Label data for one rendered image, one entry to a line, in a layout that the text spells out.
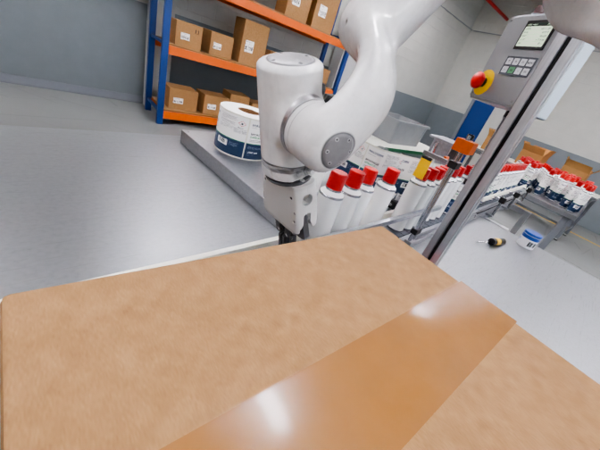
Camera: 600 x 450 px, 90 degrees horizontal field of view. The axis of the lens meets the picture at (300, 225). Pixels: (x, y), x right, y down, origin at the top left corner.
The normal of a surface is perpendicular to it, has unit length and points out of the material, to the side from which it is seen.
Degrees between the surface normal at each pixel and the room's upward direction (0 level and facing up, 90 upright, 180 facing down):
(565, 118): 90
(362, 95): 71
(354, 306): 0
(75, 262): 0
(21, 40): 90
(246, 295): 0
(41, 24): 90
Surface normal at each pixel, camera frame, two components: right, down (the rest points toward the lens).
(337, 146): 0.42, 0.55
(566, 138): -0.77, 0.08
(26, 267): 0.29, -0.83
